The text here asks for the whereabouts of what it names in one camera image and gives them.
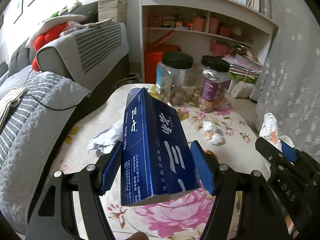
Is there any green printed paper cup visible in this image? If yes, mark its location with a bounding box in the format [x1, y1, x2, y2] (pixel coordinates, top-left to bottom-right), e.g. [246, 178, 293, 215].
[259, 113, 282, 152]

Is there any white floral lace curtain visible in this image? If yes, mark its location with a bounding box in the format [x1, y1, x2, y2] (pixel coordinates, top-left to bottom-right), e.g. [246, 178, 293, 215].
[250, 0, 319, 160]

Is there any clear plastic bag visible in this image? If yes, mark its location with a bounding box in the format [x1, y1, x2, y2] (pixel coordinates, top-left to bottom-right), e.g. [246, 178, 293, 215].
[87, 123, 123, 154]

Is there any tall blue toothpaste box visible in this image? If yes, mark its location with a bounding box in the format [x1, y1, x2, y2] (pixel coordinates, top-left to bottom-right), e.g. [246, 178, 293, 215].
[120, 88, 200, 206]

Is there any grey striped sofa cover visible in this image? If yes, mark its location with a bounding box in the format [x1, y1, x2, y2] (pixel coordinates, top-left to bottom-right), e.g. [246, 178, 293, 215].
[60, 22, 130, 91]

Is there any red plush toy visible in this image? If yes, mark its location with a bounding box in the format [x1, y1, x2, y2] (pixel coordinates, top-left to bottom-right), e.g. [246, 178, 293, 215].
[31, 22, 70, 72]

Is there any pink flower pot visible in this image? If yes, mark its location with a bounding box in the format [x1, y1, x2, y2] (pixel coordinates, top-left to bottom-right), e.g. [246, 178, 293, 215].
[193, 17, 206, 32]
[208, 17, 219, 34]

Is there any grey quilted seat cover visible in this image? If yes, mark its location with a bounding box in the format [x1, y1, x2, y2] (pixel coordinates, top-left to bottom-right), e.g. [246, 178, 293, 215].
[1, 67, 90, 235]

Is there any clear jar with nuts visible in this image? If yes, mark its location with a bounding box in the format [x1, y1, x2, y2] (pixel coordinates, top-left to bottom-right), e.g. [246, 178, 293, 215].
[156, 51, 195, 106]

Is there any stack of books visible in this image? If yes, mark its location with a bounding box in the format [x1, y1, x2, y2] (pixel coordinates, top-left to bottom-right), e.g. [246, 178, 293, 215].
[98, 0, 128, 23]

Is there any white plastic trash bin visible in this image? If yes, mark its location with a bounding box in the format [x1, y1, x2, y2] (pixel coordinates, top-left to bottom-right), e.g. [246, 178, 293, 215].
[279, 135, 295, 148]

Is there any red gift box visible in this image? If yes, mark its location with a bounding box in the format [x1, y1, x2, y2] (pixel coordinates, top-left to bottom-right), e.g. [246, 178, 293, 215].
[144, 44, 181, 83]

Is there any white bookshelf unit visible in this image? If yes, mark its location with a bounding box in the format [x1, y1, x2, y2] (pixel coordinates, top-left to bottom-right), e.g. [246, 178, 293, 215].
[139, 0, 278, 82]

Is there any pile of papers and box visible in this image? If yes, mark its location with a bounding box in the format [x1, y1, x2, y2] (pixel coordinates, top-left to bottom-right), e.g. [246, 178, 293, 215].
[223, 44, 262, 99]

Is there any white tissue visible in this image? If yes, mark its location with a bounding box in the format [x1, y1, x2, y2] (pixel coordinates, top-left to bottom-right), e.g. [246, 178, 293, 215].
[204, 131, 224, 145]
[202, 121, 217, 132]

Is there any grey sofa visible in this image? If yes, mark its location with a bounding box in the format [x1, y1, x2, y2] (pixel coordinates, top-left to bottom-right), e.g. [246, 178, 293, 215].
[0, 0, 131, 120]

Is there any black cable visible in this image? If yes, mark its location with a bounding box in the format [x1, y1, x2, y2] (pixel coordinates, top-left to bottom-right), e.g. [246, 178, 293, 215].
[23, 67, 81, 112]

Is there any purple label snack jar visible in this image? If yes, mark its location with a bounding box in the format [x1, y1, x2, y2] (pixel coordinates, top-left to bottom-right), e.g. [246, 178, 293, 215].
[196, 55, 231, 113]

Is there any floral tablecloth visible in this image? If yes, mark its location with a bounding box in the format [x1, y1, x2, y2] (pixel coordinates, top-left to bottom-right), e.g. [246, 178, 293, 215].
[49, 84, 270, 239]

